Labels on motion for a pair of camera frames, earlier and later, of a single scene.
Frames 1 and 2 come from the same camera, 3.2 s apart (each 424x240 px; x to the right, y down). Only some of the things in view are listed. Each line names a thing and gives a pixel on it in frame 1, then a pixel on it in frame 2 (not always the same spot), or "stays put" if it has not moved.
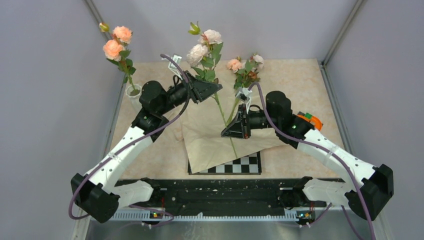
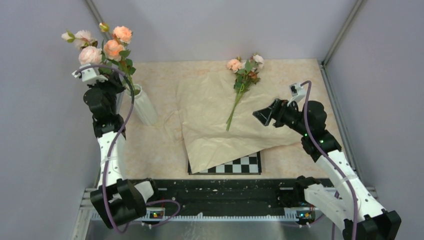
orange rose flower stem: (115, 49) stays put
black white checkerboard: (249, 164) stays put
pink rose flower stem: (247, 73) stays put
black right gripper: (238, 128) to (276, 111)
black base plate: (184, 196) stays put
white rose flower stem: (234, 148) to (88, 53)
